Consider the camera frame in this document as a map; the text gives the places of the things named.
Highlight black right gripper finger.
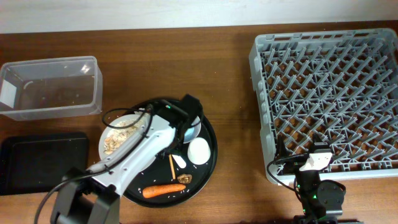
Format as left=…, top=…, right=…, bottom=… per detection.
left=275, top=136, right=288, bottom=159
left=312, top=133, right=329, bottom=152

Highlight white ceramic cup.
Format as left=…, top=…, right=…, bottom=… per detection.
left=187, top=138, right=211, bottom=165

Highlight brown walnut piece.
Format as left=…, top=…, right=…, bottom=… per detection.
left=177, top=174, right=193, bottom=184

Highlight rice and food scraps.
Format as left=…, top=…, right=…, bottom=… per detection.
left=104, top=120, right=144, bottom=155

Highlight large white plate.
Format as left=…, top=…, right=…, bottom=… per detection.
left=98, top=114, right=149, bottom=159

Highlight orange carrot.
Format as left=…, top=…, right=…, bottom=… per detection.
left=142, top=184, right=186, bottom=198

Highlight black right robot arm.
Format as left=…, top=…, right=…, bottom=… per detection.
left=275, top=134, right=346, bottom=224

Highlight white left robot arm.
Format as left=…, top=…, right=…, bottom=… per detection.
left=50, top=95, right=203, bottom=223

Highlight grey plastic dishwasher rack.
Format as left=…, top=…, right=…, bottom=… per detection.
left=249, top=28, right=397, bottom=184

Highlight clear plastic waste bin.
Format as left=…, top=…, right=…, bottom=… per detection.
left=1, top=56, right=103, bottom=121

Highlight black rectangular waste tray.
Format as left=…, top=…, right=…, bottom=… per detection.
left=1, top=132, right=90, bottom=195

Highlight small grey bowl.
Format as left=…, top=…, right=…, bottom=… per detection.
left=183, top=116, right=201, bottom=144

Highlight wooden chopstick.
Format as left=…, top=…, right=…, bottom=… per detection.
left=169, top=154, right=176, bottom=180

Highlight white plastic fork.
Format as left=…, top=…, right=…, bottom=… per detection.
left=172, top=154, right=187, bottom=169

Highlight round black serving tray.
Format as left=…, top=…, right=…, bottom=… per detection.
left=124, top=109, right=218, bottom=208

